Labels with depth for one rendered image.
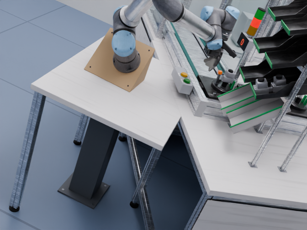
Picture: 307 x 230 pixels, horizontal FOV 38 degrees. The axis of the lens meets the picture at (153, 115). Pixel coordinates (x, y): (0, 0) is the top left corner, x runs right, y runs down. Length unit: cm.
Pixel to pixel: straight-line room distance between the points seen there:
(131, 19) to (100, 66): 35
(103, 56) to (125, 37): 27
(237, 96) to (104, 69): 72
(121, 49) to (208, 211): 89
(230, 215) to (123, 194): 113
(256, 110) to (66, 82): 95
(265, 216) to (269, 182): 16
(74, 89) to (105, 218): 94
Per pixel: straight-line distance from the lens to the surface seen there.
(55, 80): 227
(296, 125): 266
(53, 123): 346
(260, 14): 260
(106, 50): 246
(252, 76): 220
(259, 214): 212
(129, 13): 221
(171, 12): 193
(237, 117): 219
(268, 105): 219
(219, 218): 206
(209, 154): 213
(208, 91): 243
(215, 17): 225
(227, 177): 204
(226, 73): 248
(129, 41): 222
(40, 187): 290
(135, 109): 222
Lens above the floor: 197
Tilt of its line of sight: 30 degrees down
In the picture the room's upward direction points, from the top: 21 degrees clockwise
